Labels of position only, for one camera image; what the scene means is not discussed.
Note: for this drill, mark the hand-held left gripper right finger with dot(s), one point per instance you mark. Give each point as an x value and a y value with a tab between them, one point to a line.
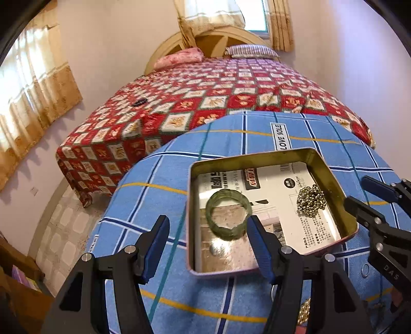
258	247

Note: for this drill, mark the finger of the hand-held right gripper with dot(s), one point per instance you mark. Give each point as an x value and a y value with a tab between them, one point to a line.
361	210
379	188

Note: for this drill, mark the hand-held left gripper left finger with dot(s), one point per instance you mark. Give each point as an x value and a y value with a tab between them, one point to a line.
157	245

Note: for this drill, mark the pink metal tin box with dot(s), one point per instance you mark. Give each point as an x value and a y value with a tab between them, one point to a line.
192	212

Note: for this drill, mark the green jade bangle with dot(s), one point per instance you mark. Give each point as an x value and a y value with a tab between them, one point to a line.
210	212

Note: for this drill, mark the printed paper sheet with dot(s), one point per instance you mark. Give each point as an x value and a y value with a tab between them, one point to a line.
273	180

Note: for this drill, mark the blue checked tablecloth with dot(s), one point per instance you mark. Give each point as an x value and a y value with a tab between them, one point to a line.
160	173

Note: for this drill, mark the small black item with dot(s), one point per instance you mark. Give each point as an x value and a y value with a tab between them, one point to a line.
140	102

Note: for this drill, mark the wooden furniture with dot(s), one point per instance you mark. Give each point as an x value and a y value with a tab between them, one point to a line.
19	308

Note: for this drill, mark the striped pillow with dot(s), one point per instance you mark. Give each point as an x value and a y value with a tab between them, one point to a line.
253	51

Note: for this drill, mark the wide yellow patterned curtain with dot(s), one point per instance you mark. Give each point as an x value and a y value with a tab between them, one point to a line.
35	106

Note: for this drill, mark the pink floral pillow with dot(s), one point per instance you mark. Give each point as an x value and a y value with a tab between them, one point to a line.
179	59

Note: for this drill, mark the narrow yellow patterned curtain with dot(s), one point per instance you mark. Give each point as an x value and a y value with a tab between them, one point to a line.
282	25

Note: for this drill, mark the cream arched headboard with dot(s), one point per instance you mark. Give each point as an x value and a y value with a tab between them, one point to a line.
167	48

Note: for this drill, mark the window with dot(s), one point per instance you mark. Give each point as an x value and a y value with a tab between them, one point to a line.
258	16

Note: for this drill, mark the sheer cream curtain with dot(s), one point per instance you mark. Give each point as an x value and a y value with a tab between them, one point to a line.
208	19

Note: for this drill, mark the wall socket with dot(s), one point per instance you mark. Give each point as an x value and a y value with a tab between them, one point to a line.
34	191

